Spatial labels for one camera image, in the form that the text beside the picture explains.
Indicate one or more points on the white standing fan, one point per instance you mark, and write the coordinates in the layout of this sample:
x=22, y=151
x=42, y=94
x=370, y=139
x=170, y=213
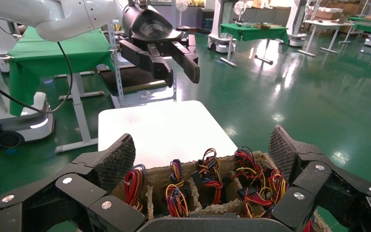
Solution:
x=239, y=8
x=182, y=4

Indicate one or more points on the white robot with base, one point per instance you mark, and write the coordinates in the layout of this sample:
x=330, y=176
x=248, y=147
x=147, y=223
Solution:
x=219, y=32
x=297, y=28

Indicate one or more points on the brown cardboard boxes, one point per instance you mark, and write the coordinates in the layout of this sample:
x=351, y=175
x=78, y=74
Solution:
x=328, y=13

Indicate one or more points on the cardboard divider box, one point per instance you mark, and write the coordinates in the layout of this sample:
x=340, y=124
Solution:
x=160, y=179

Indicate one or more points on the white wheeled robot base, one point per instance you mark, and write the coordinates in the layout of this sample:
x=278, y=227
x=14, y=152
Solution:
x=19, y=121

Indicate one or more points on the white empty table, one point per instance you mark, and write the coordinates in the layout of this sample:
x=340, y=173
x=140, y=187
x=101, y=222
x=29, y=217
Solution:
x=328, y=25

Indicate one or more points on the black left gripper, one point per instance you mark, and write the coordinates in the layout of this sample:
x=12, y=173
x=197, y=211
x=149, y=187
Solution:
x=147, y=25

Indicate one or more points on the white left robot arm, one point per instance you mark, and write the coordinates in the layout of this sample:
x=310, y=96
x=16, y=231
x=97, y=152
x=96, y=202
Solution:
x=60, y=16

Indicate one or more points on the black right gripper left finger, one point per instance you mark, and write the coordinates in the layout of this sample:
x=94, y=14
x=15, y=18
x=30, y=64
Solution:
x=76, y=189

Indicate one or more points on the white table leg frame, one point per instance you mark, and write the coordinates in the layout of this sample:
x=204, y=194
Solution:
x=78, y=109

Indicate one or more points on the green table cloth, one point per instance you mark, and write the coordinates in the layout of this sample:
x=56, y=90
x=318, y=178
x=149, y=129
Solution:
x=60, y=54

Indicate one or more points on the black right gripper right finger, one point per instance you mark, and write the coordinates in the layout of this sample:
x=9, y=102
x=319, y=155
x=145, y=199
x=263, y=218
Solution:
x=320, y=185

